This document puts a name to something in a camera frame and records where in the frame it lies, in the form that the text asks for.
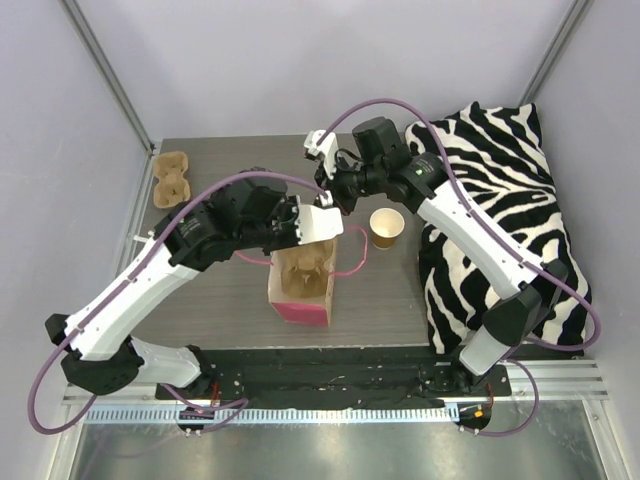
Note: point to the zebra print pillow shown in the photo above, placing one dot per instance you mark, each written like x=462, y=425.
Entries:
x=497, y=154

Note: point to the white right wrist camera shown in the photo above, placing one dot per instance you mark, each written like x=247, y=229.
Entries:
x=319, y=145

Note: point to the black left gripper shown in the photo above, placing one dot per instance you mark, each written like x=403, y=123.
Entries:
x=288, y=233

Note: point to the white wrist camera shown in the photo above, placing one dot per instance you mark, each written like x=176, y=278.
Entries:
x=319, y=145
x=315, y=224

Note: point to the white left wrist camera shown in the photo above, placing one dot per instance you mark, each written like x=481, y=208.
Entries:
x=315, y=224

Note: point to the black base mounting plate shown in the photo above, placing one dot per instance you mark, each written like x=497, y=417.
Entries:
x=330, y=382

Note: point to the aluminium frame rail front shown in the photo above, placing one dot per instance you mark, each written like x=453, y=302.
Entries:
x=533, y=381

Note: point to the brown paper coffee cup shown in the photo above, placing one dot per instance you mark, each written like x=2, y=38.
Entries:
x=386, y=225

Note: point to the paper cakes bag pink handles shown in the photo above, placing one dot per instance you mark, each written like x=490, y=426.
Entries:
x=313, y=311

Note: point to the brown pulp cup carrier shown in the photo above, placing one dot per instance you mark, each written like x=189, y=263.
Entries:
x=303, y=270

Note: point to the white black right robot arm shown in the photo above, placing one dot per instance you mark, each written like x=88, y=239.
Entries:
x=528, y=288

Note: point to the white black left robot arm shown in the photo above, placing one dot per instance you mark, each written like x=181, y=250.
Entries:
x=95, y=346

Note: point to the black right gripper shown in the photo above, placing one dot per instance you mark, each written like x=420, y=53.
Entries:
x=333, y=186

